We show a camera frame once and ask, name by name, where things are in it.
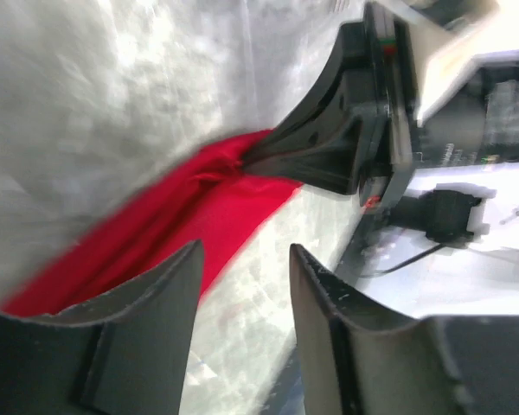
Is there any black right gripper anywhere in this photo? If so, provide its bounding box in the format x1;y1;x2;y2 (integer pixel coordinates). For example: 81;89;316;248
242;1;415;212

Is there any red cloth napkin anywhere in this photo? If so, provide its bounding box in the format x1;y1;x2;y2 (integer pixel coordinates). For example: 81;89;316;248
0;131;299;317

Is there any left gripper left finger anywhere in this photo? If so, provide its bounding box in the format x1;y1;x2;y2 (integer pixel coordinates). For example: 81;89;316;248
0;241;204;415

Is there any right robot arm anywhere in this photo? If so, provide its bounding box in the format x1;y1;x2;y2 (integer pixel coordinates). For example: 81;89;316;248
243;2;519;316

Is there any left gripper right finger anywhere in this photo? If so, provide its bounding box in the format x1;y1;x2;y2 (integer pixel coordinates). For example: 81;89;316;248
290;244;519;414

